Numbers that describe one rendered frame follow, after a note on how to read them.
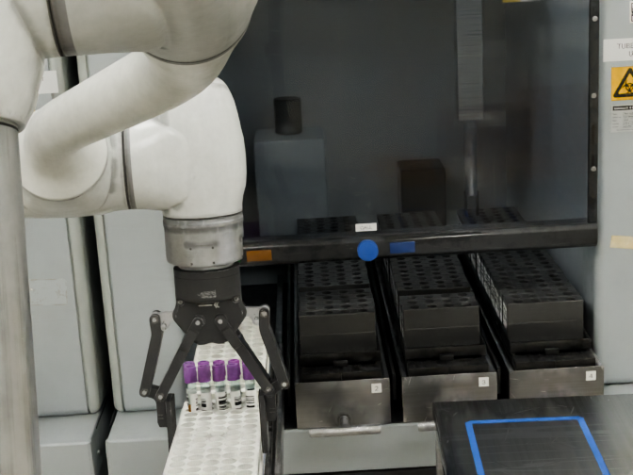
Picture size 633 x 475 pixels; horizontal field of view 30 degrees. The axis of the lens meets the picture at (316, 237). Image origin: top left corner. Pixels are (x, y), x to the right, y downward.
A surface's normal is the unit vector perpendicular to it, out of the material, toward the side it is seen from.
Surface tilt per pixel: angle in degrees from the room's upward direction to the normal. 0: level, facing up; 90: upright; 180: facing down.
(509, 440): 0
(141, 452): 90
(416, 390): 90
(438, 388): 90
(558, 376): 90
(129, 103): 114
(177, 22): 153
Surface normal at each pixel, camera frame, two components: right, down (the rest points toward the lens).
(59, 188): 0.16, 0.59
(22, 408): 0.91, -0.11
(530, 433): -0.05, -0.96
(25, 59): 0.91, 0.25
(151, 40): 0.25, 0.96
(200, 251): 0.01, 0.18
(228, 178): 0.62, 0.19
